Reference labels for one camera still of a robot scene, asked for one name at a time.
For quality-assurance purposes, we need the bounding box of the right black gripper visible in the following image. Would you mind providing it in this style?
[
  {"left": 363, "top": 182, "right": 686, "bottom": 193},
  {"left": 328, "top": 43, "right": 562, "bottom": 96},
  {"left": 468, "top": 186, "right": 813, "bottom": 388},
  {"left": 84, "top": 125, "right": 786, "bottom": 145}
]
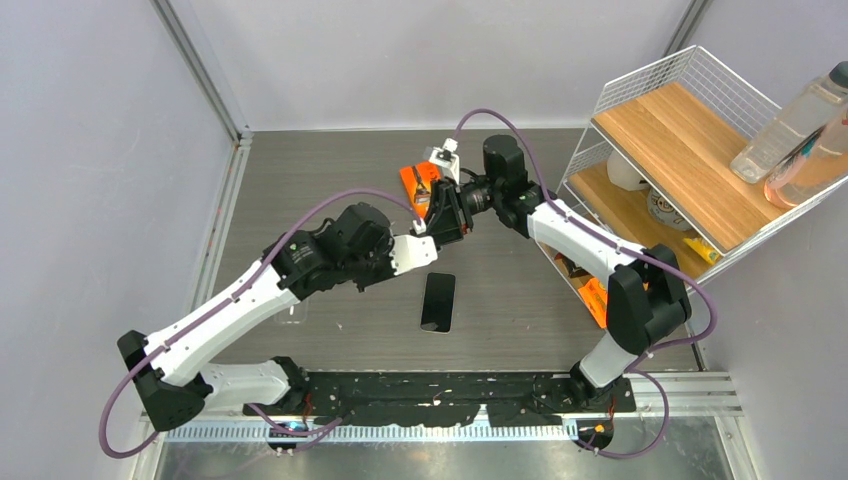
[{"left": 425, "top": 176, "right": 503, "bottom": 247}]

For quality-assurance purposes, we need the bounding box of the orange razor box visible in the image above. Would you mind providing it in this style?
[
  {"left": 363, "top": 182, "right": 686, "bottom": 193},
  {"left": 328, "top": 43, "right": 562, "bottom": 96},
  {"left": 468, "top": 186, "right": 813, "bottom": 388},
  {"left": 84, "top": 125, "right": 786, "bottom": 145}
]
[{"left": 399, "top": 162, "right": 441, "bottom": 215}]

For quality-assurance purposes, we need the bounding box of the black phone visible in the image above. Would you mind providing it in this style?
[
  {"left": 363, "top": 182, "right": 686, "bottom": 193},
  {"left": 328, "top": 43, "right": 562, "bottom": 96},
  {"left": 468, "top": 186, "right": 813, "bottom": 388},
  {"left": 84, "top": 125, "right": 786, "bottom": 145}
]
[{"left": 420, "top": 272, "right": 456, "bottom": 334}]

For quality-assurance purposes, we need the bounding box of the clear phone case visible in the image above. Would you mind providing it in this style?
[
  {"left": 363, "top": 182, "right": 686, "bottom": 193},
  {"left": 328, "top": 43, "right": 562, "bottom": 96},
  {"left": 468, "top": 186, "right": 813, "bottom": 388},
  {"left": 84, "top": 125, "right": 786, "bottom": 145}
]
[{"left": 271, "top": 300, "right": 310, "bottom": 326}]

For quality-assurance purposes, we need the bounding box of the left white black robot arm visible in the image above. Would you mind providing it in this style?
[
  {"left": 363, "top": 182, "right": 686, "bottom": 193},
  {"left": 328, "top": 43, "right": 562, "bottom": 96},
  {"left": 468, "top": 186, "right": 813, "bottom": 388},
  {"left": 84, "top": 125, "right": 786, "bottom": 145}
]
[{"left": 117, "top": 202, "right": 395, "bottom": 432}]

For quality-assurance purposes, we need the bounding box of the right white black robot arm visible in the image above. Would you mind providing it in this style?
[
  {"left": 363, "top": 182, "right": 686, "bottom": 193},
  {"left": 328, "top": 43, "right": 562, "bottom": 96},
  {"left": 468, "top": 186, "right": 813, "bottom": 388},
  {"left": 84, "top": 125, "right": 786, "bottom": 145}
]
[{"left": 424, "top": 135, "right": 692, "bottom": 411}]

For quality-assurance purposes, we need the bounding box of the orange packet under shelf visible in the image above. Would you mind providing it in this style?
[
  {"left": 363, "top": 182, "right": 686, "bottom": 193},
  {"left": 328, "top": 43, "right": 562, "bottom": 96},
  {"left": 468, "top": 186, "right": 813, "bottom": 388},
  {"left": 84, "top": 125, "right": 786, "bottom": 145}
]
[{"left": 578, "top": 277, "right": 608, "bottom": 329}]

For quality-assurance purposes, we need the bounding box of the white round container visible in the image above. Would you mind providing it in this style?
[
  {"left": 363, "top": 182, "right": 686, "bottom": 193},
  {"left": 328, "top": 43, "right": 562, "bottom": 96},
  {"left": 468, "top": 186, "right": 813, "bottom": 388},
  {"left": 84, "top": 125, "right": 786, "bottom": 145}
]
[{"left": 606, "top": 150, "right": 650, "bottom": 191}]

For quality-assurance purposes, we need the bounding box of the yellow snack packet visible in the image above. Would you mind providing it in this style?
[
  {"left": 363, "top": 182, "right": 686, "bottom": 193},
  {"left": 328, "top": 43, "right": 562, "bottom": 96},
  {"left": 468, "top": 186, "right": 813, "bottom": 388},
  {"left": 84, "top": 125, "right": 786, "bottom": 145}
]
[{"left": 683, "top": 237, "right": 722, "bottom": 265}]

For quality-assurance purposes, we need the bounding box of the pink tinted bottle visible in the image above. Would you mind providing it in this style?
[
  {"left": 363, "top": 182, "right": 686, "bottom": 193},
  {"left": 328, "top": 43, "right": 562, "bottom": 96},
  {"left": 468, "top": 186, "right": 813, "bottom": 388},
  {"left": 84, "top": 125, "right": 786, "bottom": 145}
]
[{"left": 764, "top": 107, "right": 847, "bottom": 209}]

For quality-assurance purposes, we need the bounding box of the clear water bottle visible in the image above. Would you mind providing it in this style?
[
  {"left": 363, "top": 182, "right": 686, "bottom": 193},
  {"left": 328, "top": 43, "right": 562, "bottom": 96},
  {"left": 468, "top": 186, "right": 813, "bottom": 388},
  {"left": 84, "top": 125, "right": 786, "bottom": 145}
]
[{"left": 730, "top": 61, "right": 847, "bottom": 184}]

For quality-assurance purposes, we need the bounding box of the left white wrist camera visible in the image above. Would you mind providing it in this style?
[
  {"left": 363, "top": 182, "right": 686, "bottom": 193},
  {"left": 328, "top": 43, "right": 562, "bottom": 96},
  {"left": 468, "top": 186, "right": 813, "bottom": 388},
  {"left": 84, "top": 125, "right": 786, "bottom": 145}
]
[{"left": 389, "top": 219, "right": 438, "bottom": 276}]

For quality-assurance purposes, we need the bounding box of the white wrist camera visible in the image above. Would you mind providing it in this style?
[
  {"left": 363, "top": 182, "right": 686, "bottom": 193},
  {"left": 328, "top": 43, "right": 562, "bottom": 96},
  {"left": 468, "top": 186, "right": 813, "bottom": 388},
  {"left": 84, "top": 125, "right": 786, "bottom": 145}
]
[
  {"left": 389, "top": 219, "right": 438, "bottom": 276},
  {"left": 426, "top": 138, "right": 460, "bottom": 183}
]

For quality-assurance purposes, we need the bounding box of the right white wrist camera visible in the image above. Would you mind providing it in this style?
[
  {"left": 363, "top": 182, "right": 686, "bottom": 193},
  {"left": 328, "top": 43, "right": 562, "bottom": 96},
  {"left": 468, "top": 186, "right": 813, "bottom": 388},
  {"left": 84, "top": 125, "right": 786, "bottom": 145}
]
[{"left": 426, "top": 138, "right": 460, "bottom": 183}]

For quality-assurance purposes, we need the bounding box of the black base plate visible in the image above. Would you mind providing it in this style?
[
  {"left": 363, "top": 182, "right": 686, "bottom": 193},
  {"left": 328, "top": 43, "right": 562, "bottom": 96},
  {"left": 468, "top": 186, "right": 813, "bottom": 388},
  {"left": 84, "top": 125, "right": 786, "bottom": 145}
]
[{"left": 260, "top": 372, "right": 636, "bottom": 428}]

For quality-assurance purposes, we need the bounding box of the white wire wooden shelf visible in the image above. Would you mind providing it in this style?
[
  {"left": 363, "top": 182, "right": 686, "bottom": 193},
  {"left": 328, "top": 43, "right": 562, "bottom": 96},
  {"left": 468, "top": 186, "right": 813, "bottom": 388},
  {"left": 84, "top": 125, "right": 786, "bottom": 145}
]
[{"left": 557, "top": 46, "right": 825, "bottom": 284}]

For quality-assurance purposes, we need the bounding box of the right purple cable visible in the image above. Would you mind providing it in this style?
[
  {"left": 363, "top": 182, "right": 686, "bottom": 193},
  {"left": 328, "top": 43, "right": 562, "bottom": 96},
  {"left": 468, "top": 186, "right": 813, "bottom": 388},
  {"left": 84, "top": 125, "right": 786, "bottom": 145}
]
[{"left": 454, "top": 108, "right": 721, "bottom": 460}]

